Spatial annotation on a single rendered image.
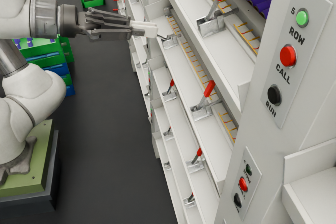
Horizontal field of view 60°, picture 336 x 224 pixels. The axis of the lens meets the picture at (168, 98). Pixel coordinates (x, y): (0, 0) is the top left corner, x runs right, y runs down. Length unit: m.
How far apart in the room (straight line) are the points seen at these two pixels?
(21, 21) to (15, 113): 0.51
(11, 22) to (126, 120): 1.05
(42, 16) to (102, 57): 1.43
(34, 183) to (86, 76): 0.95
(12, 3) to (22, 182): 0.72
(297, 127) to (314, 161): 0.04
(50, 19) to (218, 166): 0.47
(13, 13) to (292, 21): 0.57
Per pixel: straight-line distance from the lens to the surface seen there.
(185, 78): 0.70
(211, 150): 0.56
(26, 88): 1.19
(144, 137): 1.55
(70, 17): 0.71
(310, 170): 0.31
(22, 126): 1.17
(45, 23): 0.70
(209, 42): 0.47
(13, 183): 1.24
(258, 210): 0.39
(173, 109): 0.90
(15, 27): 0.71
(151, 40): 0.98
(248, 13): 0.47
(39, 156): 1.28
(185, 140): 0.83
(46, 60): 1.69
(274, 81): 0.28
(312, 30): 0.23
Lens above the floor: 1.21
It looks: 44 degrees down
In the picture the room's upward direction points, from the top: straight up
